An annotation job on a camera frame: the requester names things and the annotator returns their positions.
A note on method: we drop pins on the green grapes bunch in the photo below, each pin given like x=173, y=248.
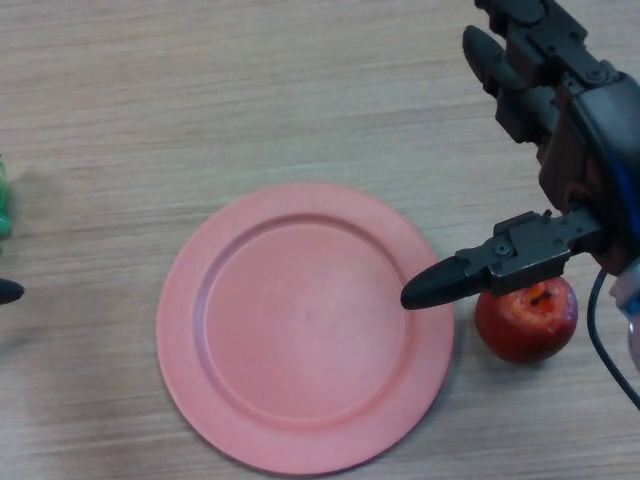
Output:
x=4, y=225

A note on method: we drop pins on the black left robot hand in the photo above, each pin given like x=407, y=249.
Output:
x=10, y=291

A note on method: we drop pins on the red apple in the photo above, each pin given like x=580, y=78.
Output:
x=525, y=330

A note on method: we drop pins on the pink round plate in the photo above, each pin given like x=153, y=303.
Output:
x=300, y=375

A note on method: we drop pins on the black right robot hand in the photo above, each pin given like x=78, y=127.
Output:
x=600, y=125

